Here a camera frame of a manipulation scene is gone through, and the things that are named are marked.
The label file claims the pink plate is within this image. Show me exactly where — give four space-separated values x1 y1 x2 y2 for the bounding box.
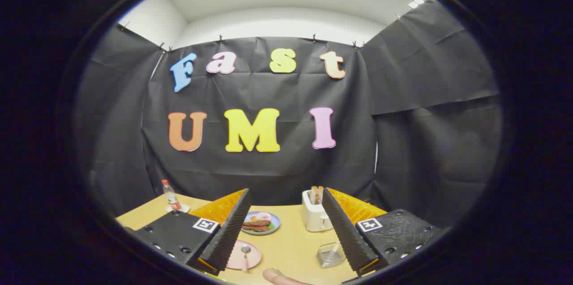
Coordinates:
226 239 262 270

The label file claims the metal wire cutlery holder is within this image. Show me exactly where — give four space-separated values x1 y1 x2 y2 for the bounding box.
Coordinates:
316 242 346 268

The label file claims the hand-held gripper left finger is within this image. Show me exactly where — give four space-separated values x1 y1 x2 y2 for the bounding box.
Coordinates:
121 188 252 276

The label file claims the blue plate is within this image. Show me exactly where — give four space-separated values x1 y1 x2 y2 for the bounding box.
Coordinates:
241 211 281 235

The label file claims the clear water bottle red label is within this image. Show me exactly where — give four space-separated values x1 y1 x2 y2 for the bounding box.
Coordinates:
162 180 182 211

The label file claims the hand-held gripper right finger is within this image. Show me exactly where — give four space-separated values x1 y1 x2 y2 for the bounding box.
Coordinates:
321 187 448 276

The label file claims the white toaster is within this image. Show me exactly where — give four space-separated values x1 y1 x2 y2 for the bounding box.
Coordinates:
302 189 334 232

